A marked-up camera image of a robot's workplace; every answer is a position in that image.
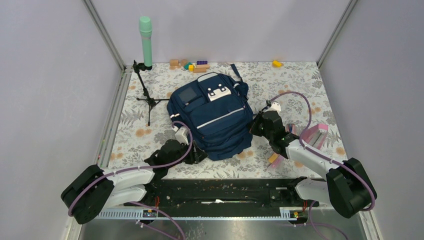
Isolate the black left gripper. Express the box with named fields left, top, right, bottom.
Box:
left=167, top=139, right=208, bottom=169

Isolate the navy blue student backpack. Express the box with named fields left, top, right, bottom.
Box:
left=166, top=72, right=254, bottom=161

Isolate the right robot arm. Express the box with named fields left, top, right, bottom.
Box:
left=248, top=110, right=377, bottom=218

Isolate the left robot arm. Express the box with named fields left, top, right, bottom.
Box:
left=60, top=139, right=208, bottom=225

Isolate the yellow orange highlighter pen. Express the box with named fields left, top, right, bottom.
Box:
left=268, top=153, right=279, bottom=164

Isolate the pink highlighter pen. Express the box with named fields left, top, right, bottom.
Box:
left=269, top=158, right=285, bottom=169

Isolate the pink box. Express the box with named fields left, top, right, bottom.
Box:
left=300, top=123, right=329, bottom=150

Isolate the yellow block far right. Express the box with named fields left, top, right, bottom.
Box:
left=271, top=60, right=283, bottom=68

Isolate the black tripod stand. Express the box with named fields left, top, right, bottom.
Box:
left=132, top=60, right=170, bottom=127

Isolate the long wooden block front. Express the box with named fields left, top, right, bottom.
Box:
left=192, top=67, right=207, bottom=73

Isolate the long wooden block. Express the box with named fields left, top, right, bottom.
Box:
left=196, top=64, right=210, bottom=69
left=192, top=67, right=207, bottom=73

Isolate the long wooden block rear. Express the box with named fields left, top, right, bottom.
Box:
left=196, top=64, right=210, bottom=69

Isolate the purple studded toy brick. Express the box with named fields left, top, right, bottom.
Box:
left=196, top=60, right=208, bottom=65

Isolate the teal toy block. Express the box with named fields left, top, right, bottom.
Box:
left=184, top=62, right=193, bottom=70

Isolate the brown wooden block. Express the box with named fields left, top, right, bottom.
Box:
left=180, top=59, right=189, bottom=67

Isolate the light wooden cube block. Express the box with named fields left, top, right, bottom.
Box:
left=169, top=59, right=180, bottom=67

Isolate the green microphone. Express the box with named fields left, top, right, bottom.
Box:
left=138, top=16, right=153, bottom=70

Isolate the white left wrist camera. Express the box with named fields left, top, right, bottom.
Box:
left=173, top=126, right=189, bottom=145

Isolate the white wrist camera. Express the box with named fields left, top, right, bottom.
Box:
left=264, top=101, right=282, bottom=114
left=173, top=126, right=189, bottom=145

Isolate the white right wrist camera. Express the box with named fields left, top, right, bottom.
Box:
left=264, top=101, right=282, bottom=114

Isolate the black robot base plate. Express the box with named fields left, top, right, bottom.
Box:
left=139, top=177, right=313, bottom=211

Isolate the slotted metal cable rail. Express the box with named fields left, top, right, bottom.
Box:
left=96, top=204, right=306, bottom=221

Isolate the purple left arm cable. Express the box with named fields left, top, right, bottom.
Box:
left=67, top=120, right=194, bottom=240

